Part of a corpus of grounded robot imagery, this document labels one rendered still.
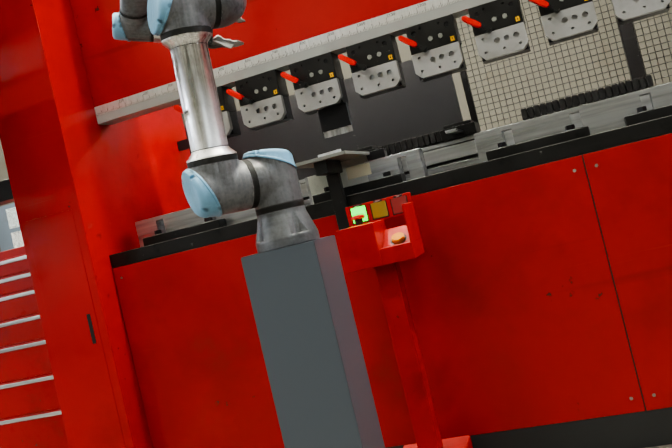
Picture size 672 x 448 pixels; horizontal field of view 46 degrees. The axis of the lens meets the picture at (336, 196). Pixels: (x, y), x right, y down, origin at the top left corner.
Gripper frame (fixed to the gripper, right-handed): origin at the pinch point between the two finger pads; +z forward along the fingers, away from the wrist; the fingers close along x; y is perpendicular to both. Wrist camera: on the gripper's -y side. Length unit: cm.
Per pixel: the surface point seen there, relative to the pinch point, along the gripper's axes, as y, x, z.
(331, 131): -10.3, -33.5, 33.1
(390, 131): -46, -46, 66
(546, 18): 15, 12, 88
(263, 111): -20.4, -30.6, 12.1
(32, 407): -42, -162, -68
